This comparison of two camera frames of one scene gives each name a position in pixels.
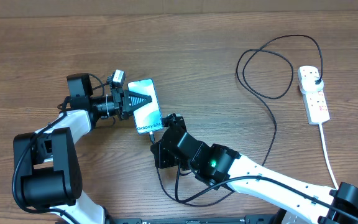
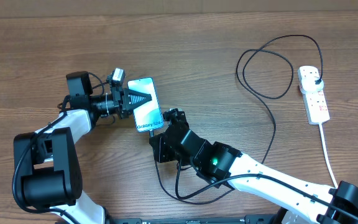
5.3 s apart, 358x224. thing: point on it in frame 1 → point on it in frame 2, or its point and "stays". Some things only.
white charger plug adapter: x=311 y=84 stays
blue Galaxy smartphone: x=148 y=118 stays
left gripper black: x=127 y=111 stays
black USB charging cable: x=181 y=205 → x=252 y=50
